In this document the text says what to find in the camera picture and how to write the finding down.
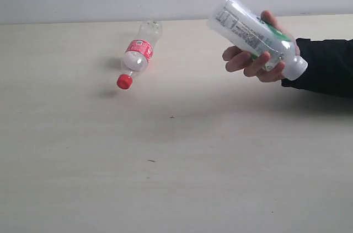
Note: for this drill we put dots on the person's open hand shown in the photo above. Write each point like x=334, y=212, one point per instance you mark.
x=238, y=60

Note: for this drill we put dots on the white bottle green leaf label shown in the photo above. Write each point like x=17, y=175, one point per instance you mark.
x=238, y=24

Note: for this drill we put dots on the clear bottle red label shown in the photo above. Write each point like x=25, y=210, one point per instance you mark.
x=139, y=53

